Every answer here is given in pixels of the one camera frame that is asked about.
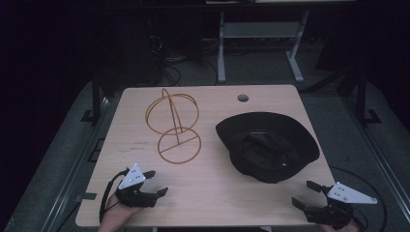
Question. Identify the person's right hand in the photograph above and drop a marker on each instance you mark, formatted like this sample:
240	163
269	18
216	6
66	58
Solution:
341	228

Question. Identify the black bucket hat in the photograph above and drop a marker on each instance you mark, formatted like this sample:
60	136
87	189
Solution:
267	146

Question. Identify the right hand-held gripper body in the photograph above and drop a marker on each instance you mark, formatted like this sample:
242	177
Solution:
338	206

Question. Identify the person's left hand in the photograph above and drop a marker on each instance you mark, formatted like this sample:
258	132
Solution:
116	216

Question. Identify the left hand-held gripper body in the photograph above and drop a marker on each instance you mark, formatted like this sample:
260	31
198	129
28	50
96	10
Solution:
133	190

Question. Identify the grey metal desk frame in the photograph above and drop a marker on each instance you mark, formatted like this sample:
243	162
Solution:
261	32

